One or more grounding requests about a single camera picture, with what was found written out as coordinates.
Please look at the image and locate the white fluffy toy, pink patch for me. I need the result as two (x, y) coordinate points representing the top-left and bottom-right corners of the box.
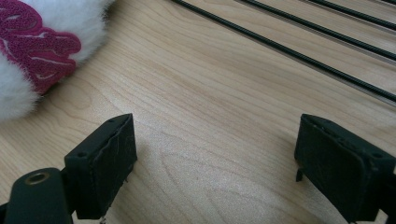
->
(0, 0), (117, 121)

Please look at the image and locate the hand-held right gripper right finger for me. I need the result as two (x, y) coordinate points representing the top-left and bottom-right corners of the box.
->
(293, 113), (396, 224)

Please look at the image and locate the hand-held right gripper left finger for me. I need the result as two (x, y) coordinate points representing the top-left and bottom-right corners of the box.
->
(64, 113), (138, 220)

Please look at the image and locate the black rod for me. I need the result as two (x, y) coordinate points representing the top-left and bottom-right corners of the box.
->
(170, 0), (396, 103)
(307, 0), (396, 31)
(241, 0), (396, 62)

